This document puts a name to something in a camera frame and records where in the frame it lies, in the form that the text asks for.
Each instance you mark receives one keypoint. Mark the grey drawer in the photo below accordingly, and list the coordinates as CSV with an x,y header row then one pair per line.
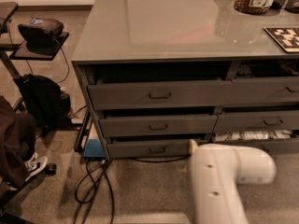
x,y
157,125
257,121
262,90
150,148
114,96
274,142

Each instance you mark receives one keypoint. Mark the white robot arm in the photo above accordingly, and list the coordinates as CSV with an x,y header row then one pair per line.
x,y
216,170

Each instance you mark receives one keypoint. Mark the grey drawer cabinet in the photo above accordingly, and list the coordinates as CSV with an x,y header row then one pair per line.
x,y
132,41

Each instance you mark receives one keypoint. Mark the blue box on floor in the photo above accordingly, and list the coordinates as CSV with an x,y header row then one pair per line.
x,y
93,147

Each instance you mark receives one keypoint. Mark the black white marker board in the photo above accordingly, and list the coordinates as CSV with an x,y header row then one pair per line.
x,y
287,38

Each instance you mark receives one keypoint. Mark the black chair caster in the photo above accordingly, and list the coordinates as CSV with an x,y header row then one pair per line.
x,y
51,169

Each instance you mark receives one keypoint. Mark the black backpack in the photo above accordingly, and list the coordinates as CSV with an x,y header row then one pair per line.
x,y
45,100

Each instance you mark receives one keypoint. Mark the white black sneaker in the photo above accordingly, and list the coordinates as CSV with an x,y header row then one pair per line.
x,y
35,164

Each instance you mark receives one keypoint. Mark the person's dark trouser leg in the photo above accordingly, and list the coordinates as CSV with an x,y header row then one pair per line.
x,y
17,143

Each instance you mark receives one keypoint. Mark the black device on tray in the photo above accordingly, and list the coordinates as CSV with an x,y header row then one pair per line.
x,y
40,31

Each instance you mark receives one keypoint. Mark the black tray stand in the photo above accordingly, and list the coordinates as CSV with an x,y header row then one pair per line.
x,y
26,51

